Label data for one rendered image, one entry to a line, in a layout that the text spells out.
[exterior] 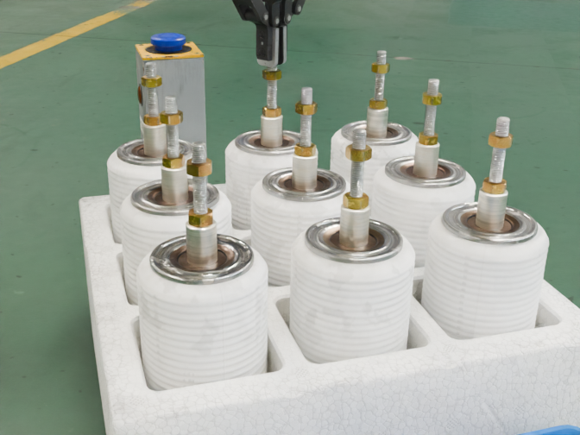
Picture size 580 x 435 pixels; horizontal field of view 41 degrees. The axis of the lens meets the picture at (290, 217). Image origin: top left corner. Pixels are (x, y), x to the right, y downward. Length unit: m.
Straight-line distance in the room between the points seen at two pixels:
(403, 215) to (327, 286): 0.17
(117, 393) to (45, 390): 0.33
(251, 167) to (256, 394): 0.29
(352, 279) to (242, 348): 0.09
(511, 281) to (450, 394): 0.10
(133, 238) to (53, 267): 0.48
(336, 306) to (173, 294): 0.12
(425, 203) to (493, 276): 0.12
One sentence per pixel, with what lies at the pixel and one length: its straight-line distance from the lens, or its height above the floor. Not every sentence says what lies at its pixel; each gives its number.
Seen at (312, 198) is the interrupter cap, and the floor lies 0.25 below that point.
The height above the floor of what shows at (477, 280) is 0.22.
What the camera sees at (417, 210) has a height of 0.23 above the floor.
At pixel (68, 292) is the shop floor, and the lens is 1.06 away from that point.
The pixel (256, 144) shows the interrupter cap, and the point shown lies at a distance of 0.80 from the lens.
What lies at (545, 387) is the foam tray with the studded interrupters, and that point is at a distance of 0.66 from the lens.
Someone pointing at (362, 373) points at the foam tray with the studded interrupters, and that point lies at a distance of 0.58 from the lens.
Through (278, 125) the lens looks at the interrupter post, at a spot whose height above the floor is 0.27.
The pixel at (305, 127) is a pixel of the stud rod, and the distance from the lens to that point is 0.68.
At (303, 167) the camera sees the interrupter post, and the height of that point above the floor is 0.27.
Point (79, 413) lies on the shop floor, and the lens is 0.85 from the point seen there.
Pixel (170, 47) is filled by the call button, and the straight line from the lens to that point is 0.92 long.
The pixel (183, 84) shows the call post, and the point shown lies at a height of 0.28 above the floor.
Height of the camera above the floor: 0.52
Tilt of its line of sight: 25 degrees down
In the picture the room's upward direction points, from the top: 1 degrees clockwise
